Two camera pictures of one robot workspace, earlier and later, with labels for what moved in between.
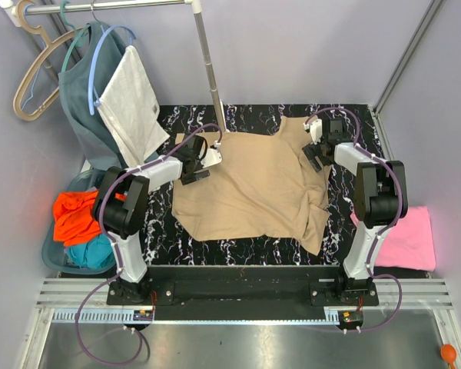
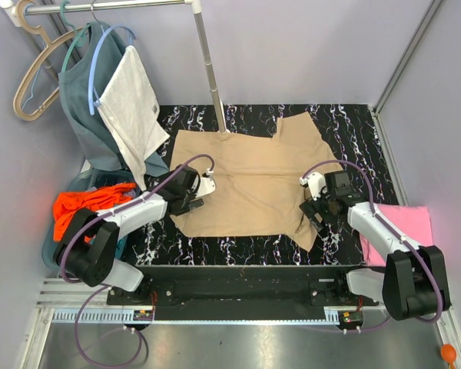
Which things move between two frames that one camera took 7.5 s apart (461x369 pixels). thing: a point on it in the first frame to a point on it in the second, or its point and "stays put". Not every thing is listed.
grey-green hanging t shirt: [98, 149] stays put
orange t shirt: [73, 215] stays put
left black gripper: [197, 174] to [190, 204]
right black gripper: [311, 151] to [310, 211]
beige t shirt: [260, 188] stays put
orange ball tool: [449, 354] stays put
